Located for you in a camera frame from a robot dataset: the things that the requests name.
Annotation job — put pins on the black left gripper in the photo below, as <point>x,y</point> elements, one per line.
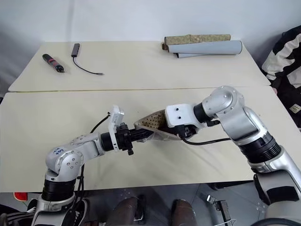
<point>123,139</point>

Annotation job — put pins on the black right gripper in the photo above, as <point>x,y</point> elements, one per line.
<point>187,131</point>

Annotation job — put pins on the tan dotted pouch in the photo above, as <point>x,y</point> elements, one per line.
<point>150,122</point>

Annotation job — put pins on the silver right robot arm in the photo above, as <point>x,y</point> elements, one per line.
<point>247,122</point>

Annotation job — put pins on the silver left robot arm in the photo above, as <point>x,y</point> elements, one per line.
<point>65,160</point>

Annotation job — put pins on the small rolled grey mat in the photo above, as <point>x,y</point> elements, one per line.
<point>188,55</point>

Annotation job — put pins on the dark brown rounded shape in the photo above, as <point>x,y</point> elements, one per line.
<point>183,213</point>
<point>128,212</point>

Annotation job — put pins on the large rolled grey mat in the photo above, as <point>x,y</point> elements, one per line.
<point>207,47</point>

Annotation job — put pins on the black box on floor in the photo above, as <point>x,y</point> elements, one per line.
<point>222,209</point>

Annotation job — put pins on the rolled cork mat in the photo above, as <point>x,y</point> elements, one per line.
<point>200,38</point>

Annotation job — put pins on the black white striped shoe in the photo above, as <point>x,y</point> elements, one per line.
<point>78,212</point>
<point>11,219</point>

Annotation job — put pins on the black and red marker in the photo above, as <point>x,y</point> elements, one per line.
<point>53,63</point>

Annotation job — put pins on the black and white jacket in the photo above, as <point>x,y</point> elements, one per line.
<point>287,70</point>

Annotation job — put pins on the red object under table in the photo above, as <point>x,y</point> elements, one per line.
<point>20,196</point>

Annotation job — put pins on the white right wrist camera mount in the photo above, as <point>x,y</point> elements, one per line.
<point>179,115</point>

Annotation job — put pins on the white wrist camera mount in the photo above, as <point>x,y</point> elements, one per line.
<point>179,115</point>
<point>116,118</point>

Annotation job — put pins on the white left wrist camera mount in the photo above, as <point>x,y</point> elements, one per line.
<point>116,118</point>

